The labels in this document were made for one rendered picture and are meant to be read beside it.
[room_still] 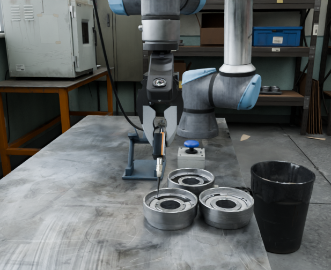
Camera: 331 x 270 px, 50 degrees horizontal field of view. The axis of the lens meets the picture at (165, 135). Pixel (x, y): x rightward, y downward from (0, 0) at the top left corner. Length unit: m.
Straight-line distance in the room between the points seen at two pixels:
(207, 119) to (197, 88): 0.12
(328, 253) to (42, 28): 2.47
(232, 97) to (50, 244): 0.73
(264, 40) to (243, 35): 3.12
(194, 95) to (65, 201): 0.60
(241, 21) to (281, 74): 3.72
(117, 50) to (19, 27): 1.77
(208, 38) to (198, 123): 2.98
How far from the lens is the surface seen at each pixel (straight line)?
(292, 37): 4.32
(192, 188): 0.75
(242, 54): 1.14
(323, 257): 2.16
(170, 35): 0.70
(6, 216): 0.78
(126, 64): 4.55
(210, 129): 1.24
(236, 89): 1.14
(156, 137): 0.72
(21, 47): 3.06
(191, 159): 0.91
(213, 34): 4.15
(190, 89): 1.20
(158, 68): 0.67
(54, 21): 2.95
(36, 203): 0.81
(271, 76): 4.80
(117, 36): 4.55
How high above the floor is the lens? 1.15
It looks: 16 degrees down
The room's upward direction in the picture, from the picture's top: straight up
